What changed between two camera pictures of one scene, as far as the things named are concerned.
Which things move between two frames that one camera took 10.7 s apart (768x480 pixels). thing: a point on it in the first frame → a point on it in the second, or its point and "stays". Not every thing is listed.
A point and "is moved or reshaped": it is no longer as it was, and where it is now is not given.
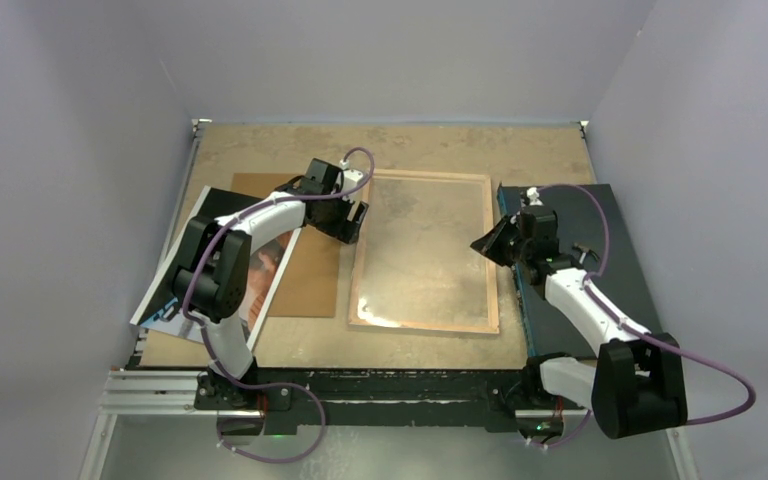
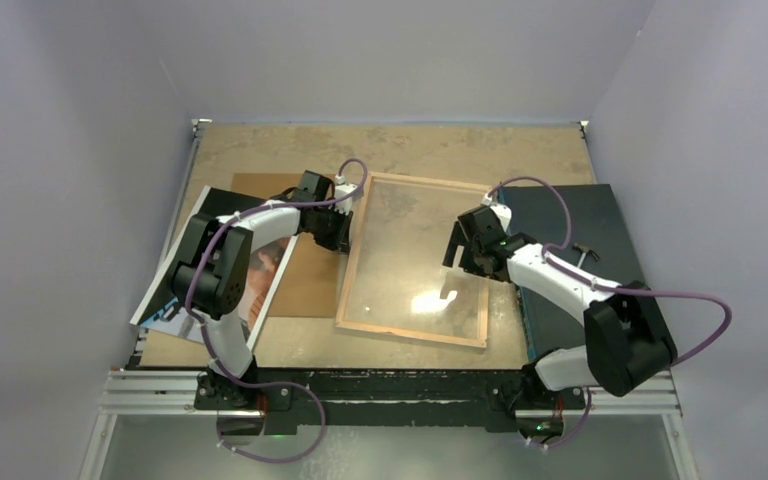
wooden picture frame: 416,268 is moved or reshaped
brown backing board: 310,288 stays
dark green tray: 590,236 stays
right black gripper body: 525,249 → 471,262
